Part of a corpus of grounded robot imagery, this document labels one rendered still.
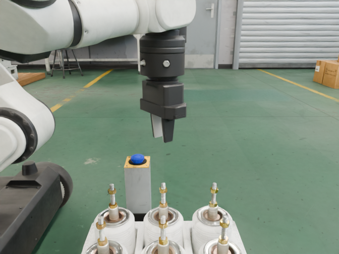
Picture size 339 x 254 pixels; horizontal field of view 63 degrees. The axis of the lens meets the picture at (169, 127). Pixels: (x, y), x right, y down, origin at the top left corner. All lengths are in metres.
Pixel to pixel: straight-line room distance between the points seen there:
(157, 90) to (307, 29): 5.54
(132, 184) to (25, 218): 0.31
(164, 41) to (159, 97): 0.10
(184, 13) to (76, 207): 0.92
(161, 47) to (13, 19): 0.25
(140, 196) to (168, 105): 0.38
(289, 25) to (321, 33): 0.63
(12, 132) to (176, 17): 0.45
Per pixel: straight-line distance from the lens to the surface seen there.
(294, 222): 1.18
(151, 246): 0.62
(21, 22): 0.37
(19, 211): 0.92
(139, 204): 0.84
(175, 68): 0.52
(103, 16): 0.41
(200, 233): 0.68
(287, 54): 5.87
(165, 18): 0.47
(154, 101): 0.55
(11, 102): 0.75
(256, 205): 1.22
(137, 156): 0.80
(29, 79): 4.30
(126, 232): 0.69
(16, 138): 0.72
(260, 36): 5.68
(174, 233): 0.67
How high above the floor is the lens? 0.67
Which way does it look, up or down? 19 degrees down
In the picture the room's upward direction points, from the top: straight up
